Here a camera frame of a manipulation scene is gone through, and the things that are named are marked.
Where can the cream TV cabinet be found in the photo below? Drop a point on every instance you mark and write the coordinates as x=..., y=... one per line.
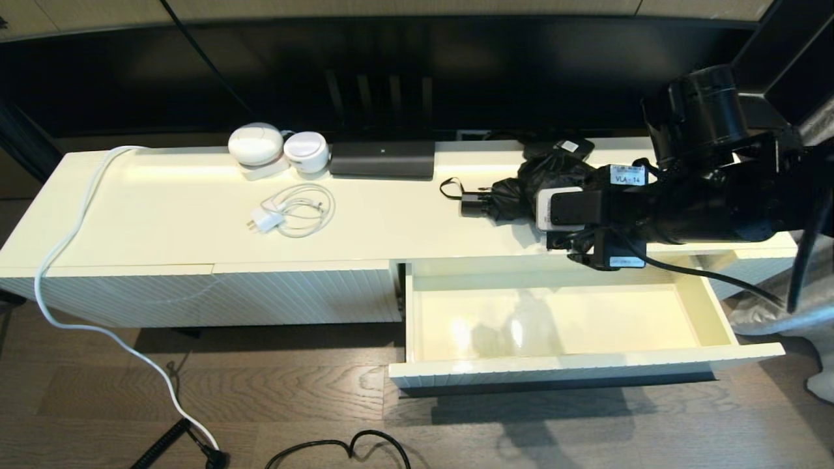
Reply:
x=163, y=215

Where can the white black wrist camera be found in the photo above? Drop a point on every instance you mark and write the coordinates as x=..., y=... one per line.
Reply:
x=570, y=210

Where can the black television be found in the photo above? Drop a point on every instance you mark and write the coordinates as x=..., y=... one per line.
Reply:
x=521, y=78

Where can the white fluted curved cabinet panel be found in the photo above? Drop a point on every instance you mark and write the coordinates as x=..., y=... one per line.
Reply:
x=117, y=299

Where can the large white dome device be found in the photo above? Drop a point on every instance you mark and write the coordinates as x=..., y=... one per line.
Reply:
x=255, y=143

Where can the small white round device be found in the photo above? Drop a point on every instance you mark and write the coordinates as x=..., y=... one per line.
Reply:
x=306, y=152

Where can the white rounded floor object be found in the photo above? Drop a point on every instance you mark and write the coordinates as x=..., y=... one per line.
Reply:
x=824, y=389

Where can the white fluted flat cabinet door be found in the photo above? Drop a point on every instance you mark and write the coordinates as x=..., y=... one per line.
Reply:
x=313, y=293

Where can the black wall shelf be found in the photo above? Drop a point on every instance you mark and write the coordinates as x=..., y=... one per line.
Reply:
x=791, y=39

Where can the black folding umbrella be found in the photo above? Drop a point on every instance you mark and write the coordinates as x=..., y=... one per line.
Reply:
x=508, y=198

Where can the grey curtain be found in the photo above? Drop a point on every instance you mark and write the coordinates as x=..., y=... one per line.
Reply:
x=769, y=322

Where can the black set-top box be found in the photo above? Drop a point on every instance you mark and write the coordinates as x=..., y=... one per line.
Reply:
x=573, y=146

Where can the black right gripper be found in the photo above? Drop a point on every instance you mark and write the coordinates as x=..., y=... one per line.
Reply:
x=629, y=218

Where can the white fluted drawer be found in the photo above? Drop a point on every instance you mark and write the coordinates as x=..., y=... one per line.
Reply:
x=554, y=319

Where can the black router with antennas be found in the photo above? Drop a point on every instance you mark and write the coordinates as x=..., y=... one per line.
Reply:
x=381, y=158

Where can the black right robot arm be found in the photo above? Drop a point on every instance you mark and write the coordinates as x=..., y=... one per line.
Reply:
x=710, y=202

